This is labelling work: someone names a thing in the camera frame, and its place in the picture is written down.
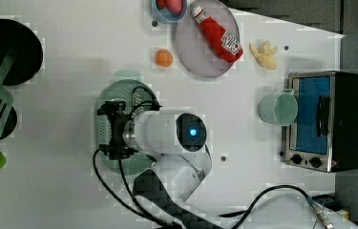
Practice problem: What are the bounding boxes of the red strawberry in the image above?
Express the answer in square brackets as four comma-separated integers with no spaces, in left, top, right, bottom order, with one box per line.
[156,0,166,10]

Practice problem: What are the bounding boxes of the green plastic strainer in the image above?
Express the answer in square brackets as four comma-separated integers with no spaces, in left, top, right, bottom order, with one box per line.
[95,70,160,176]

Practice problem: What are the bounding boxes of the green mug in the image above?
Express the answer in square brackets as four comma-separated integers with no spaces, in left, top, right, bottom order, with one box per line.
[258,89,298,127]

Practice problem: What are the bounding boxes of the grey round plate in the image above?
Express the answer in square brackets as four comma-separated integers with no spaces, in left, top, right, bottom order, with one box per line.
[176,0,240,77]

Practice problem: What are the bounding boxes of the black cup under spatula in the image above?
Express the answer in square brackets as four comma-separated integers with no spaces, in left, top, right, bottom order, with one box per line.
[1,108,17,139]

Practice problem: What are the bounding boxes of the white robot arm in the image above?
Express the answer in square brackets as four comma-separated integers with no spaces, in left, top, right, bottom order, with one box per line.
[95,100,228,229]

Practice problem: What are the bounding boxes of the pink strawberry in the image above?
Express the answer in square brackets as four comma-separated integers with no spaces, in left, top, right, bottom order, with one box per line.
[166,0,182,14]

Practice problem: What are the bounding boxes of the black cylindrical holder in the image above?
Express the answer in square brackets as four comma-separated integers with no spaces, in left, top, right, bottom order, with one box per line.
[0,19,44,86]

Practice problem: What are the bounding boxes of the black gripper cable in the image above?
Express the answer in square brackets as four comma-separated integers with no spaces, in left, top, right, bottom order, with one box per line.
[92,85,180,229]

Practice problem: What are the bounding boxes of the yellow plush toy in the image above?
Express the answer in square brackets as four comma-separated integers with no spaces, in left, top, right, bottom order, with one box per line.
[249,41,278,70]

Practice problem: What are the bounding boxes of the orange ball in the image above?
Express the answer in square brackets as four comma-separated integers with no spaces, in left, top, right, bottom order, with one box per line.
[155,49,173,67]

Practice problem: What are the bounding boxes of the black base cable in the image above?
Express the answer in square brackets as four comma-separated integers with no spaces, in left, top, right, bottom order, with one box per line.
[219,184,335,229]

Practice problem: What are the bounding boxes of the black toaster oven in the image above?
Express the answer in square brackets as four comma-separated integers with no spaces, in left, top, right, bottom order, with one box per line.
[284,71,358,173]

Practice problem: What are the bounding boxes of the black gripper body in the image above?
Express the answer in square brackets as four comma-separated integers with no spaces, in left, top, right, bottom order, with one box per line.
[96,101,135,160]

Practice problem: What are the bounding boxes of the red ketchup bottle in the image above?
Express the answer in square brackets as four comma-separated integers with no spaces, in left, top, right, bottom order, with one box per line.
[191,6,243,63]

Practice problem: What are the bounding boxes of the blue bowl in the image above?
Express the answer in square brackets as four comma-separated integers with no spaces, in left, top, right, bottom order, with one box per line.
[150,0,188,24]

